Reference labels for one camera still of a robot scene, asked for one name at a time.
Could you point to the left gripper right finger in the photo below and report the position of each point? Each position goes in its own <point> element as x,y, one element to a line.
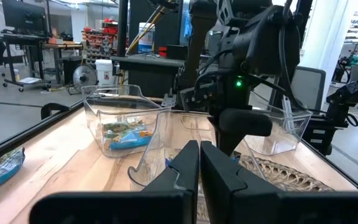
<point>259,208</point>

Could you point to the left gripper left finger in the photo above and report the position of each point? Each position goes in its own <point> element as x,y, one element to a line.
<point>166,208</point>

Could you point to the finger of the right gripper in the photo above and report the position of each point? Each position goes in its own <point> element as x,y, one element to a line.
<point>247,123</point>
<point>219,137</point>

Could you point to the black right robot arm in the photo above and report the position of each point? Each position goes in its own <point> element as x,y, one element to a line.
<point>266,40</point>

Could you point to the clear plastic bin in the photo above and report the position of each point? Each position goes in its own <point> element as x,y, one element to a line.
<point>287,137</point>
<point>148,149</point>
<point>95,124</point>

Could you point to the round woven placemat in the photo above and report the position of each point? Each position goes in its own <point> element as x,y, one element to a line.
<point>291,177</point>

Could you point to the black drawer cabinet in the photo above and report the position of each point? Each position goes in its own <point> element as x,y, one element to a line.
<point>317,137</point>

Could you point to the grey office chair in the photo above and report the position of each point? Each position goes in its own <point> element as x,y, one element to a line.
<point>309,87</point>

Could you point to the grey metal cart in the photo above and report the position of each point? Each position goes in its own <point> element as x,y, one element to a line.
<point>148,74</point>

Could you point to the white blue wipes tub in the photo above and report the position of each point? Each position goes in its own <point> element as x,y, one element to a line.
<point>146,39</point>

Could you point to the black vertical pole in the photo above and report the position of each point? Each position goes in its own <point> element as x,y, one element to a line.
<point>122,28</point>

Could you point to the white plastic bucket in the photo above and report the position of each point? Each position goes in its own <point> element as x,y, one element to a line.
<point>104,71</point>

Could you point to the red parts bin shelf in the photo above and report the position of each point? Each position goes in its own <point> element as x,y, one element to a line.
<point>99,40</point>

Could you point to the grey floor fan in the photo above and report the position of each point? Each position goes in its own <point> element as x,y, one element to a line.
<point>85,77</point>

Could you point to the black table clamp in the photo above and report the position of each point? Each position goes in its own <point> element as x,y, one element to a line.
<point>51,109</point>

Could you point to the wooden workbench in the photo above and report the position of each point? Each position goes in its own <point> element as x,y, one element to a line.
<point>64,46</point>

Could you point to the black standing desk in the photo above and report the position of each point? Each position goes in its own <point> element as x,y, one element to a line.
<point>26,39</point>

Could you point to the black computer monitor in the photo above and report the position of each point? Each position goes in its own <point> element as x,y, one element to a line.
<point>23,17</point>

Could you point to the silver aluminium bracket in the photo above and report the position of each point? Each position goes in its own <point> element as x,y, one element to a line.
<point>287,107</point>

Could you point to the black aluminium table frame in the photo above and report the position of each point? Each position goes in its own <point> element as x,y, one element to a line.
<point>26,135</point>

